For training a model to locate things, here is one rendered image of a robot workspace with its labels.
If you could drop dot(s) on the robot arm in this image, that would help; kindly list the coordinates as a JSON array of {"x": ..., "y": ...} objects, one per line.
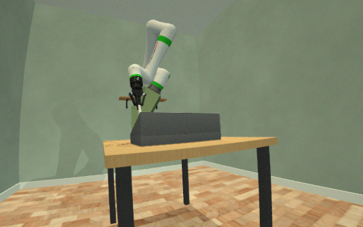
[{"x": 159, "y": 37}]

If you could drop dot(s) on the grey switch console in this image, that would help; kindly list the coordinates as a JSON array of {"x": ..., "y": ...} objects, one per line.
[{"x": 158, "y": 128}]

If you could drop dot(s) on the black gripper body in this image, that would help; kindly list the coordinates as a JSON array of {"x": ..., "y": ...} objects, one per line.
[{"x": 137, "y": 87}]

